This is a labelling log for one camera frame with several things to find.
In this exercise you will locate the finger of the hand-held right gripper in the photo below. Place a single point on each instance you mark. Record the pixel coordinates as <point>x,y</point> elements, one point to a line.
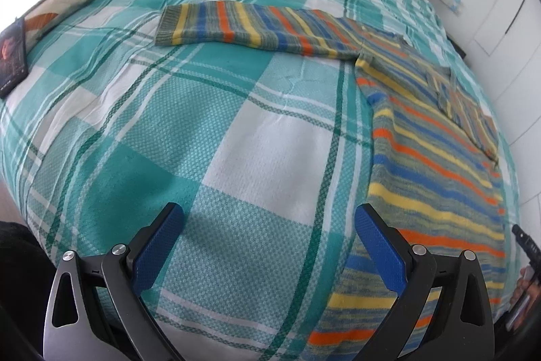
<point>526,241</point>

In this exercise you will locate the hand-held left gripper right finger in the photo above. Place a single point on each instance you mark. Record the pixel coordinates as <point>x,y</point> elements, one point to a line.
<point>380,251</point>

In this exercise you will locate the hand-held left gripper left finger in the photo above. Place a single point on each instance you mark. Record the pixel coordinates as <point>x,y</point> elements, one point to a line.
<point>158,247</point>

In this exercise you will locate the striped knit sweater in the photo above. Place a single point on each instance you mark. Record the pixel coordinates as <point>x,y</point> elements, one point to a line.
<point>427,158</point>

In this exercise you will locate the person's right hand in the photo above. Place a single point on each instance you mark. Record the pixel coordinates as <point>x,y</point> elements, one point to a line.
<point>526,285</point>

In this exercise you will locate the teal plaid blanket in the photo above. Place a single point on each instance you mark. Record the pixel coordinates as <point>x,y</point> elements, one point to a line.
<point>211,132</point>

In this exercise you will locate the white wardrobe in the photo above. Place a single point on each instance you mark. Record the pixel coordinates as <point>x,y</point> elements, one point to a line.
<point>507,90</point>

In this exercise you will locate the blue wall socket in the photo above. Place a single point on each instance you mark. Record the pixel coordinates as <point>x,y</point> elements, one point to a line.
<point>456,4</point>

